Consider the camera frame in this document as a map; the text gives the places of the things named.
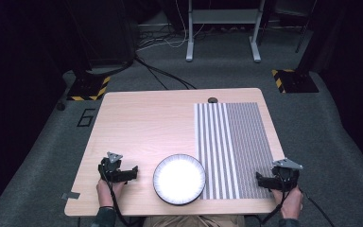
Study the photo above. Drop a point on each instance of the person's left hand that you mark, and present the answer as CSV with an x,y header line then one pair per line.
x,y
105,192

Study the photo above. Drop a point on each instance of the person's right hand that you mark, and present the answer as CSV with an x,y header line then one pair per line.
x,y
291,201

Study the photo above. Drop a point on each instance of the white plate with dark rim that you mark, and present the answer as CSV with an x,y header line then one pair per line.
x,y
179,179

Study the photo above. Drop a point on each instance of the grey striped placemat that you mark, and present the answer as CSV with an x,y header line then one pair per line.
x,y
233,148

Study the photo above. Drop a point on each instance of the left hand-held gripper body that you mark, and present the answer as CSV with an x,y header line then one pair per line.
x,y
109,167

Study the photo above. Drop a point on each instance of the person's khaki lap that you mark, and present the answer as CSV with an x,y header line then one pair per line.
x,y
195,221

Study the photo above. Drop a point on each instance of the black cabinet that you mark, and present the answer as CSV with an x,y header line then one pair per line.
x,y
107,31

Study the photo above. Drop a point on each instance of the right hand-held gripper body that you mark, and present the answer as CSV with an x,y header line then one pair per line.
x,y
285,178

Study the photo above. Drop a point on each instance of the black round table grommet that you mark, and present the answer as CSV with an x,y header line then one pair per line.
x,y
212,100

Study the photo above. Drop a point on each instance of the white metal desk frame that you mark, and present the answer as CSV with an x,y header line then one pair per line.
x,y
222,15

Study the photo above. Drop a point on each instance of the small black round floor object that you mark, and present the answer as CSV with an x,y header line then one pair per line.
x,y
60,106

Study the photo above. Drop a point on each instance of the grey tape piece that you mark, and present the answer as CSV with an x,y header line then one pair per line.
x,y
70,195

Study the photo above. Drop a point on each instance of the hazard-striped stand base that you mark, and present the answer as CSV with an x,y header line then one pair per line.
x,y
294,82
86,90

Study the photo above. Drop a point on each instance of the black stand pole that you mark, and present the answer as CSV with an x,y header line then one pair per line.
x,y
305,31

